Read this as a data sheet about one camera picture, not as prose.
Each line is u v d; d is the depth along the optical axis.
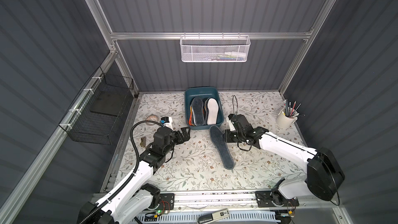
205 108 1.06
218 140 0.85
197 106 1.05
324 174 0.45
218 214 0.67
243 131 0.64
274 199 0.67
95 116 0.72
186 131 0.72
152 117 1.05
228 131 0.75
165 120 0.70
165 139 0.60
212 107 1.06
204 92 1.19
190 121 1.01
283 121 0.94
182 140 0.70
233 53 0.92
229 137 0.75
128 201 0.55
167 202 0.72
